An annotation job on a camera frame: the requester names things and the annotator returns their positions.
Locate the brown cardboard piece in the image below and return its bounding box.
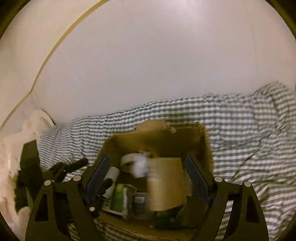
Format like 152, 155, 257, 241
147, 158, 187, 212

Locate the green white medicine box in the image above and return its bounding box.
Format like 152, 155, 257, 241
102, 183, 134, 219

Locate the white tissue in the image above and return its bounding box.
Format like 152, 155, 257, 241
131, 152, 150, 178

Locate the black clothing pile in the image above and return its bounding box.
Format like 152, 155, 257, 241
15, 140, 44, 212

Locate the white pill bottle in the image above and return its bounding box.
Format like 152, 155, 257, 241
103, 167, 120, 199

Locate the white tape roll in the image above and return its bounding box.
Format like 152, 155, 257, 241
120, 153, 139, 173

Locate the green checkered duvet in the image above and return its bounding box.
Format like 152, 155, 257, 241
36, 81, 296, 241

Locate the brown cardboard box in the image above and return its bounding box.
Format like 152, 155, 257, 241
96, 120, 213, 240

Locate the white padded headboard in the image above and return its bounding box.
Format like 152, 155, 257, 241
1, 110, 54, 240

